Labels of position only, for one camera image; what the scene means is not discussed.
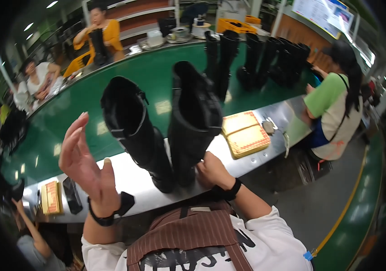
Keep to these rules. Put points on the small yellow patterned box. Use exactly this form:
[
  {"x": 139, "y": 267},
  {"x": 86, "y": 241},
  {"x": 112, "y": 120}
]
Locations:
[{"x": 51, "y": 198}]

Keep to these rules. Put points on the small grey pouch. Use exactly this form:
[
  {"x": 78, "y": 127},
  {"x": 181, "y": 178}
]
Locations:
[{"x": 268, "y": 127}]

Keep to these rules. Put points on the yellow plastic crate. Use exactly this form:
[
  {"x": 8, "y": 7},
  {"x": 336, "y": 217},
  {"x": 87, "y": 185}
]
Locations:
[
  {"x": 235, "y": 26},
  {"x": 253, "y": 19}
]

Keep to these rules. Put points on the person's right fingers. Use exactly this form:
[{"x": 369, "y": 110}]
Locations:
[{"x": 205, "y": 167}]

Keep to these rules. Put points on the white wall poster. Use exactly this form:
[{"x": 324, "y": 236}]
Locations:
[{"x": 321, "y": 15}]

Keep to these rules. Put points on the person's right hand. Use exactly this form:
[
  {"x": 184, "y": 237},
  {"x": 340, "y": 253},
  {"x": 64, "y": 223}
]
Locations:
[{"x": 215, "y": 172}]

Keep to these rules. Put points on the metal stool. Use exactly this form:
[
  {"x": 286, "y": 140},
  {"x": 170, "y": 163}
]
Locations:
[{"x": 309, "y": 169}]

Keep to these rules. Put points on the blue clip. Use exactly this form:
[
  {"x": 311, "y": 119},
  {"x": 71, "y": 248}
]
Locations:
[{"x": 308, "y": 255}]

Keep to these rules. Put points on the white plastic container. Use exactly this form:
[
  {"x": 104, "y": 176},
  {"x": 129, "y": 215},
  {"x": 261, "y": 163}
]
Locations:
[{"x": 155, "y": 38}]

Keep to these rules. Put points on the yellow plastic chair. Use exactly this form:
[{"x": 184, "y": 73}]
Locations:
[{"x": 76, "y": 64}]

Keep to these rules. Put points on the row of tall black boots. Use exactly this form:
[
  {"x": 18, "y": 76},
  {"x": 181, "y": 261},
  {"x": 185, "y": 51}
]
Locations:
[{"x": 252, "y": 61}]

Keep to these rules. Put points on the person's body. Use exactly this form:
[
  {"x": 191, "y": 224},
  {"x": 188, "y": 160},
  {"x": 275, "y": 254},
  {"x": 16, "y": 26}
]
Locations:
[{"x": 267, "y": 244}]

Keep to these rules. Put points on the person's left hand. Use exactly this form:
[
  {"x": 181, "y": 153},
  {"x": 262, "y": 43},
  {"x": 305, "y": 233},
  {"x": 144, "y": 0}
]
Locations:
[{"x": 84, "y": 172}]

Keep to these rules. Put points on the black zippered knee boot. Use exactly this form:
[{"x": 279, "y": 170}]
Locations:
[
  {"x": 193, "y": 125},
  {"x": 135, "y": 135}
]

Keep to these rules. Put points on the green conveyor belt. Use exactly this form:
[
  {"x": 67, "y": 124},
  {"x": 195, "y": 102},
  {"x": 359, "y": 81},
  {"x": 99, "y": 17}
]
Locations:
[{"x": 78, "y": 111}]

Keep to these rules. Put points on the large yellow patterned box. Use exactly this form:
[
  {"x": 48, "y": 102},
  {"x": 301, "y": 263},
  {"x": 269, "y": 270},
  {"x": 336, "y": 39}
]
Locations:
[{"x": 246, "y": 134}]

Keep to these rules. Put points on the black wrist band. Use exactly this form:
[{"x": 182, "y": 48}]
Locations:
[
  {"x": 230, "y": 191},
  {"x": 103, "y": 220}
]

